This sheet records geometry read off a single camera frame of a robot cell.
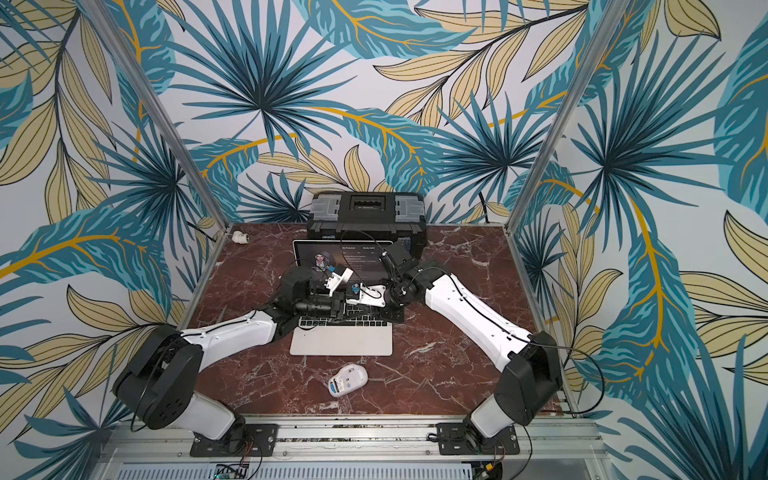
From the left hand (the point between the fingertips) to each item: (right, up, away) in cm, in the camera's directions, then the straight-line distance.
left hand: (367, 315), depth 75 cm
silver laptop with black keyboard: (-2, -8, +17) cm, 19 cm away
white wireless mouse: (-6, -18, +5) cm, 19 cm away
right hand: (+2, +2, +3) cm, 5 cm away
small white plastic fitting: (-50, +22, +35) cm, 65 cm away
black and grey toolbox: (+8, +28, +24) cm, 38 cm away
